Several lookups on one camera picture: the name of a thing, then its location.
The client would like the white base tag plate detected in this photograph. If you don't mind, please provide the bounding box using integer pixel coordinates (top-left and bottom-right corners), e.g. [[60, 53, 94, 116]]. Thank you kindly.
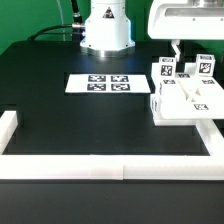
[[65, 74, 151, 94]]

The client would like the white chair seat part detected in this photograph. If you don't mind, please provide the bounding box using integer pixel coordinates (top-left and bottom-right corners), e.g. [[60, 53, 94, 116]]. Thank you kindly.
[[154, 118, 196, 126]]

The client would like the white tagged cube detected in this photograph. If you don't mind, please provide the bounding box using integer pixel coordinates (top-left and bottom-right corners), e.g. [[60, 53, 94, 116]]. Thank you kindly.
[[159, 57, 176, 77], [195, 54, 215, 77]]

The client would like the grey thin cable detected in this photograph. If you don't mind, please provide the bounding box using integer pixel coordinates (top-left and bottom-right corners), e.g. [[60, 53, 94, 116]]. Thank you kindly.
[[56, 0, 66, 42]]

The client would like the white chair side bar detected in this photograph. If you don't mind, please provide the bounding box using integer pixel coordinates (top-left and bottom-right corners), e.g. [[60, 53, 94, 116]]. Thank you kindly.
[[0, 111, 18, 155]]

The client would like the white U-shaped fence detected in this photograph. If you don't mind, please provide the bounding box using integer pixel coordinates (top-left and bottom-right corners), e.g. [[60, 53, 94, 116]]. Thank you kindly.
[[0, 120, 224, 180]]

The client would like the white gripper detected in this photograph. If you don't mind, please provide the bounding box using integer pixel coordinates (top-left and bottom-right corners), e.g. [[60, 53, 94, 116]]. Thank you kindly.
[[148, 0, 224, 62]]

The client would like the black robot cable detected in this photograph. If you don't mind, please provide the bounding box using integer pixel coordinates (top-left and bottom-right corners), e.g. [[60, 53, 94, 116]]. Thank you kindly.
[[27, 0, 88, 42]]

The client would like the white chair back part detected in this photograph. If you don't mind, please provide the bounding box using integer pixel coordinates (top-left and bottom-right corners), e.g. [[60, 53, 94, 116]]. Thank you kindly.
[[151, 63, 224, 120]]

